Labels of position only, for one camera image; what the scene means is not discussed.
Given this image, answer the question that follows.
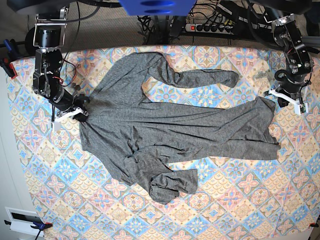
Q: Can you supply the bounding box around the black round stool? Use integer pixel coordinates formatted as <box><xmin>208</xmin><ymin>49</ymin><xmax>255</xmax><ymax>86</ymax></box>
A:
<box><xmin>24</xmin><ymin>26</ymin><xmax>38</xmax><ymax>57</ymax></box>

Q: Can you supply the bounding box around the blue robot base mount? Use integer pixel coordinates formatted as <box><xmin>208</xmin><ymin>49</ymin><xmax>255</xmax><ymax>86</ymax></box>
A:
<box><xmin>118</xmin><ymin>0</ymin><xmax>197</xmax><ymax>17</ymax></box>

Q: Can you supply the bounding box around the red blue table clamp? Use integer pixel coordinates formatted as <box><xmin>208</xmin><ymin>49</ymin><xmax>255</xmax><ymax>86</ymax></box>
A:
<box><xmin>0</xmin><ymin>39</ymin><xmax>21</xmax><ymax>80</ymax></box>

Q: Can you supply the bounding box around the white wall outlet box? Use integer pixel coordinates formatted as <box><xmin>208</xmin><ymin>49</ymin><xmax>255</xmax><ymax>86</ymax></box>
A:
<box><xmin>5</xmin><ymin>207</ymin><xmax>42</xmax><ymax>236</ymax></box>

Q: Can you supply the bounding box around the black power strip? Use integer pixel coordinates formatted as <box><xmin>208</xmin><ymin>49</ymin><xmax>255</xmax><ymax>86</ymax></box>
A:
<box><xmin>184</xmin><ymin>23</ymin><xmax>234</xmax><ymax>35</ymax></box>

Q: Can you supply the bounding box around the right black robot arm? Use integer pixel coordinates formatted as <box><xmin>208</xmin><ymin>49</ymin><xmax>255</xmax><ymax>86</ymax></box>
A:
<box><xmin>32</xmin><ymin>12</ymin><xmax>90</xmax><ymax>130</ymax></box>

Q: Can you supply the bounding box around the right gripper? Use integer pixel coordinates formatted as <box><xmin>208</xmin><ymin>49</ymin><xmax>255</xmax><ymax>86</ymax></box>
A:
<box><xmin>49</xmin><ymin>90</ymin><xmax>90</xmax><ymax>132</ymax></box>

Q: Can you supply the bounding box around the grey t-shirt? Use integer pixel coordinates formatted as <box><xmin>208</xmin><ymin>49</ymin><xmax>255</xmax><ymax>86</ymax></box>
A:
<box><xmin>79</xmin><ymin>52</ymin><xmax>280</xmax><ymax>205</ymax></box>

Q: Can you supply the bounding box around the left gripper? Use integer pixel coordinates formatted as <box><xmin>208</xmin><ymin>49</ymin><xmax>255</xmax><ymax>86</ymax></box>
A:
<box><xmin>265</xmin><ymin>70</ymin><xmax>310</xmax><ymax>116</ymax></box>

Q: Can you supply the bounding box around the orange blue corner clamp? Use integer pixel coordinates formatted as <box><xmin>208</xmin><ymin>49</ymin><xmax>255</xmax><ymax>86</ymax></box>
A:
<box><xmin>4</xmin><ymin>220</ymin><xmax>53</xmax><ymax>240</ymax></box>

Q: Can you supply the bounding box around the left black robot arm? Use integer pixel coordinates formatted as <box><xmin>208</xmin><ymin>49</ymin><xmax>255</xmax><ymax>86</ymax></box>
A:
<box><xmin>263</xmin><ymin>14</ymin><xmax>313</xmax><ymax>115</ymax></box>

